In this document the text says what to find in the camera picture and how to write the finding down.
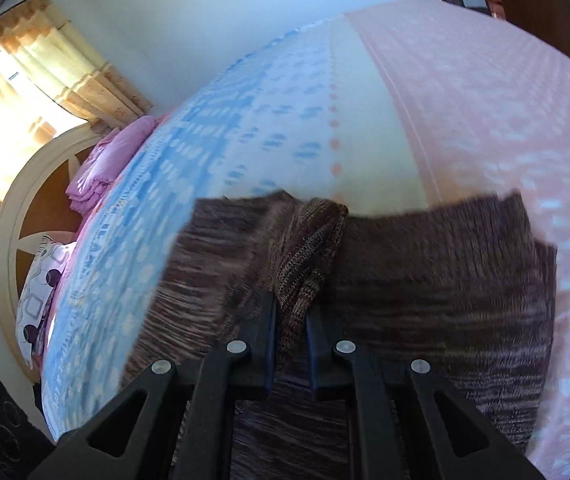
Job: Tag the brown wooden door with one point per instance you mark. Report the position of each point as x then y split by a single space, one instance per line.
540 0

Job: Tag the cream wooden headboard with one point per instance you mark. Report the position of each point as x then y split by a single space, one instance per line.
10 240

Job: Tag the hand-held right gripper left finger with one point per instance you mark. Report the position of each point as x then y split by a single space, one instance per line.
269 350

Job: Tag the folded pink quilt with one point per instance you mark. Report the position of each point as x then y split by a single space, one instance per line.
105 165

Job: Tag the white pillow with purple circles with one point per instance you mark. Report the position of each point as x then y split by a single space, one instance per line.
40 300

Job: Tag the bed with polka-dot sheet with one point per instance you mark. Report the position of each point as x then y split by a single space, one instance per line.
365 135

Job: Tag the brown knitted sun-pattern sweater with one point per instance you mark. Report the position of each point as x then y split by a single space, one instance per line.
440 285

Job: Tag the black patterned cloth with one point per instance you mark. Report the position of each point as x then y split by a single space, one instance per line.
10 430

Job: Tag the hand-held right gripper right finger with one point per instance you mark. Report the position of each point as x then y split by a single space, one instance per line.
314 360

